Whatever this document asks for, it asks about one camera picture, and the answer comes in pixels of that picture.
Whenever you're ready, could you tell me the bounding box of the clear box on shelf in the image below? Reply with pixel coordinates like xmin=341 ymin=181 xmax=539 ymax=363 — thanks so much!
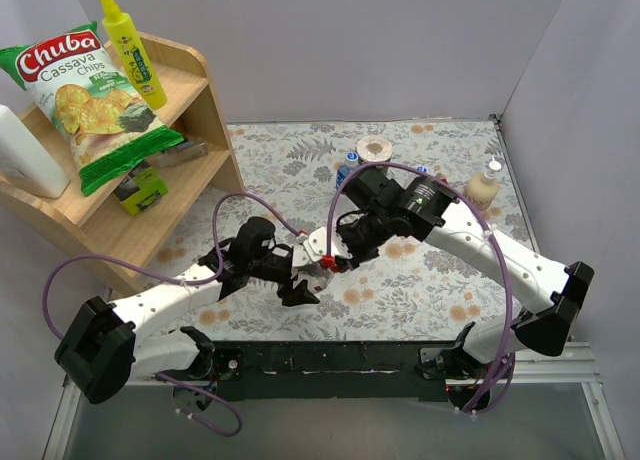
xmin=148 ymin=137 xmax=209 ymax=168

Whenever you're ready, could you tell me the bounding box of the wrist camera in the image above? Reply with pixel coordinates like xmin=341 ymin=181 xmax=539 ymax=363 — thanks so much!
xmin=305 ymin=226 xmax=351 ymax=261
xmin=292 ymin=241 xmax=322 ymax=270

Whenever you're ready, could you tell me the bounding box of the yellow squeeze bottle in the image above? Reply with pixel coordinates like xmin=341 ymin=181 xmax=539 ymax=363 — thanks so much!
xmin=100 ymin=0 xmax=167 ymax=110

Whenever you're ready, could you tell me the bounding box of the green box on shelf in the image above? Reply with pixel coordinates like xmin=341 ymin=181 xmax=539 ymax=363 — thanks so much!
xmin=113 ymin=161 xmax=168 ymax=216

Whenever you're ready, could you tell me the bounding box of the red bottle cap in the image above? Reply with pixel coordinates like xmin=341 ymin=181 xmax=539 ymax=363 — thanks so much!
xmin=320 ymin=255 xmax=336 ymax=271

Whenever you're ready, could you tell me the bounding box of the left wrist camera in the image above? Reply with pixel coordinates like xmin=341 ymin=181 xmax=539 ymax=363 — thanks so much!
xmin=292 ymin=241 xmax=322 ymax=270

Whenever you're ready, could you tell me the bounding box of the red label cola bottle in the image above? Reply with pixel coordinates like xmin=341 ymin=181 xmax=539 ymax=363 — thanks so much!
xmin=293 ymin=264 xmax=334 ymax=294

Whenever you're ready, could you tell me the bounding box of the green cassava chips bag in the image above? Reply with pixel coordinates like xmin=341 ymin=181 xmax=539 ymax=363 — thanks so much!
xmin=1 ymin=21 xmax=183 ymax=196

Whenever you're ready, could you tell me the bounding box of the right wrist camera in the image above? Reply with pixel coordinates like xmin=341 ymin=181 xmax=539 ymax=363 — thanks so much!
xmin=305 ymin=226 xmax=351 ymax=261

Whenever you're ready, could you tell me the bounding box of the white plastic container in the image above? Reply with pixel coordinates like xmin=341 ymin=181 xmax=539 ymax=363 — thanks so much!
xmin=1 ymin=105 xmax=70 ymax=199

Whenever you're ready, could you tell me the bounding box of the blue label water bottle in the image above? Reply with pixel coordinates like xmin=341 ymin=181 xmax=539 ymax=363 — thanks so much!
xmin=335 ymin=152 xmax=360 ymax=188

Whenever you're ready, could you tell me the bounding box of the tape roll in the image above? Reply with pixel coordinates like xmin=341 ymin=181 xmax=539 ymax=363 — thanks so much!
xmin=356 ymin=135 xmax=393 ymax=164

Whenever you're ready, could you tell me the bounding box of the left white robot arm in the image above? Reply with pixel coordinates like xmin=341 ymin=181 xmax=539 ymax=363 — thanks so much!
xmin=54 ymin=217 xmax=326 ymax=404

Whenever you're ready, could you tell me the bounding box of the floral table mat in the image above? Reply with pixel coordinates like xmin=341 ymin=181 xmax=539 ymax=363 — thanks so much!
xmin=154 ymin=119 xmax=561 ymax=342

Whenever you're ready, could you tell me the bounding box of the wooden shelf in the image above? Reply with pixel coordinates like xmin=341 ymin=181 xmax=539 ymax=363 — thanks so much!
xmin=0 ymin=29 xmax=247 ymax=287

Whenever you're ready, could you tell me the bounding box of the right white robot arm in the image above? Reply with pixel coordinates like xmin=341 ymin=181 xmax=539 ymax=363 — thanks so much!
xmin=333 ymin=165 xmax=594 ymax=379

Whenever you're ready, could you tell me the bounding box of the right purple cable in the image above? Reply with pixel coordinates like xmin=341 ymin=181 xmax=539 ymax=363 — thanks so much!
xmin=325 ymin=161 xmax=517 ymax=417

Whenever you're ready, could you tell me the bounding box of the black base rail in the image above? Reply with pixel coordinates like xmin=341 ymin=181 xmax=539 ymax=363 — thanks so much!
xmin=154 ymin=329 xmax=521 ymax=411

